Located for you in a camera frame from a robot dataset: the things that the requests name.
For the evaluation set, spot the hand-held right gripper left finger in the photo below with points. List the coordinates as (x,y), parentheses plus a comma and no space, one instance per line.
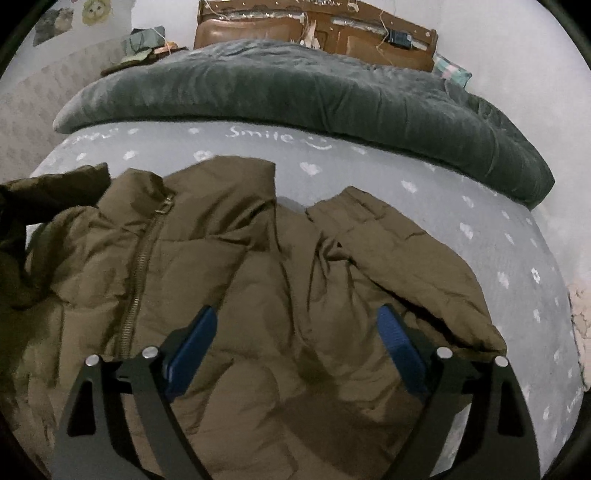
(194,350)

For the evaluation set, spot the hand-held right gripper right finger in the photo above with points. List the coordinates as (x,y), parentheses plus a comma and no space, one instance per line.
(397,346)

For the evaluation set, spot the olive brown puffer jacket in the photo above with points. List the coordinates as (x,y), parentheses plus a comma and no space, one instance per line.
(258,277)

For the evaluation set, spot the light blue printed bed sheet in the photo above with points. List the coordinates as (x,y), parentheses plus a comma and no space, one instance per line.
(415,166)

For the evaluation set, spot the dark green garment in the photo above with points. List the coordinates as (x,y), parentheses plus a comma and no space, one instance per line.
(295,87)

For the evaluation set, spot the pastel plaid pillow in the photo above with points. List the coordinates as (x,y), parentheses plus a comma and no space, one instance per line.
(455,69)

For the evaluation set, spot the small blue device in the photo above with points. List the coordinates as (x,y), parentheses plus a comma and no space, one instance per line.
(399,38)

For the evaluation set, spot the green cloth pile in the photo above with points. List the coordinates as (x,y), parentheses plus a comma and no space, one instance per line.
(143,40)

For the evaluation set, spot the brown leather headboard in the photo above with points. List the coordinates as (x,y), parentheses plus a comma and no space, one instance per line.
(351,32)

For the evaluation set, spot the wall poster with cats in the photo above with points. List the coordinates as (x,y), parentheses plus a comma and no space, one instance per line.
(57,18)

